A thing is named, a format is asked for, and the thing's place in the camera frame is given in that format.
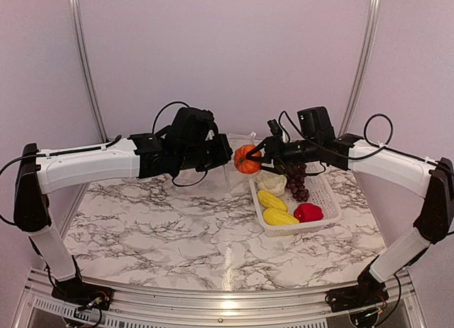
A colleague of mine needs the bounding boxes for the dark red toy grapes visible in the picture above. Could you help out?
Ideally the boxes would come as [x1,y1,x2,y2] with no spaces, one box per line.
[286,164,309,203]

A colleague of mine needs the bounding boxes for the front aluminium rail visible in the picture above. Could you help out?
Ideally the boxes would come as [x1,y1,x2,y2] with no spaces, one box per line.
[13,267,426,328]

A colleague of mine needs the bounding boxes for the orange toy pumpkin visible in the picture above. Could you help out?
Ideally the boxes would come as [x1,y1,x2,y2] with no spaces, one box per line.
[233,145,261,175]

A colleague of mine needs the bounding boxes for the left aluminium frame post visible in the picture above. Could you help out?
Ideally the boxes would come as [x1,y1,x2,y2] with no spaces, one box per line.
[69,0,109,142]

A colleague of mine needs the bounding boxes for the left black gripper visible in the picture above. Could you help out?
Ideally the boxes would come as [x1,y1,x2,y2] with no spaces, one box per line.
[177,133,233,173]

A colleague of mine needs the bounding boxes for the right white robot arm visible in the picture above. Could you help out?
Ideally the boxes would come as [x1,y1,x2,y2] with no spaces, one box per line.
[245,134,453,305]

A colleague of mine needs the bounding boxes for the red toy bell pepper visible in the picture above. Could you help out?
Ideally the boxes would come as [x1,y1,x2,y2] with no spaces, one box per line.
[294,203,324,223]

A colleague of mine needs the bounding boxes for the aluminium frame post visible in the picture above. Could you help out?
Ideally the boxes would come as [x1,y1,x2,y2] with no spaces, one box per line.
[69,0,109,142]
[338,0,382,135]

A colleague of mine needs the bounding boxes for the white toy cauliflower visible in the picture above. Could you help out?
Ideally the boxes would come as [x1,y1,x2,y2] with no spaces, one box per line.
[254,170,287,197]

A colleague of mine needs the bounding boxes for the right aluminium frame post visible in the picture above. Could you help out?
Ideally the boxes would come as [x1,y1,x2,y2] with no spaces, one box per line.
[338,0,382,135]

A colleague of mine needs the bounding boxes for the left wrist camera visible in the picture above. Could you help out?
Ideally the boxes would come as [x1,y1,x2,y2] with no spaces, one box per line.
[164,107,218,146]

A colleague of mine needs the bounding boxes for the white plastic basket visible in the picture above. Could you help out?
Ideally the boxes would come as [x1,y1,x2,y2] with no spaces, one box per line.
[249,174,342,236]

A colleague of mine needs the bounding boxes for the yellow toy fruit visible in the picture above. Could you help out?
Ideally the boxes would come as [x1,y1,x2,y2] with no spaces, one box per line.
[257,190,288,212]
[262,208,299,226]

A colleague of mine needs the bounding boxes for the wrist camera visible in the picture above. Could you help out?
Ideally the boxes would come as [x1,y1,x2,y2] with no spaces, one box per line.
[164,107,218,146]
[266,106,336,144]

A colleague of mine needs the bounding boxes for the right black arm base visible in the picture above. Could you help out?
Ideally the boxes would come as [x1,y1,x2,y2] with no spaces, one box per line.
[325,258,389,312]

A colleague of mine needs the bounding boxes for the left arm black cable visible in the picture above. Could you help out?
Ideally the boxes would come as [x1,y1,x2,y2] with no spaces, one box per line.
[0,100,210,187]

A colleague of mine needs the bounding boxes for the yellow toy fruit front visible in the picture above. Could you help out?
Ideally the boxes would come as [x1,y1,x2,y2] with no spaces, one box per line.
[262,208,299,226]

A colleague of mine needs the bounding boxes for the yellow toy fruit back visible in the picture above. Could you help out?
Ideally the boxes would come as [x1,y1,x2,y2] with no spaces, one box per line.
[257,190,288,212]

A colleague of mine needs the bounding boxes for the clear zip top bag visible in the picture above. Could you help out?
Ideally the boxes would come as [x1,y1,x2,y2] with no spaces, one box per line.
[223,131,258,190]

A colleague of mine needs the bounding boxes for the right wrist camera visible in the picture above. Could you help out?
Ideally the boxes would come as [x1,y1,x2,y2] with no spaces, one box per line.
[266,106,336,144]

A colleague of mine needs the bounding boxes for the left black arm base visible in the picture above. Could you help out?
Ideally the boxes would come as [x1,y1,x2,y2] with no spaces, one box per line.
[51,256,114,311]

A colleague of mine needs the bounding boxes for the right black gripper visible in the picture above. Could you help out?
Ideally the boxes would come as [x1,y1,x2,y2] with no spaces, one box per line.
[245,134,321,175]

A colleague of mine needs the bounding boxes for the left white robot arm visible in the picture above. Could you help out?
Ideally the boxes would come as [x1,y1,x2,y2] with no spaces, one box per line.
[13,133,233,303]

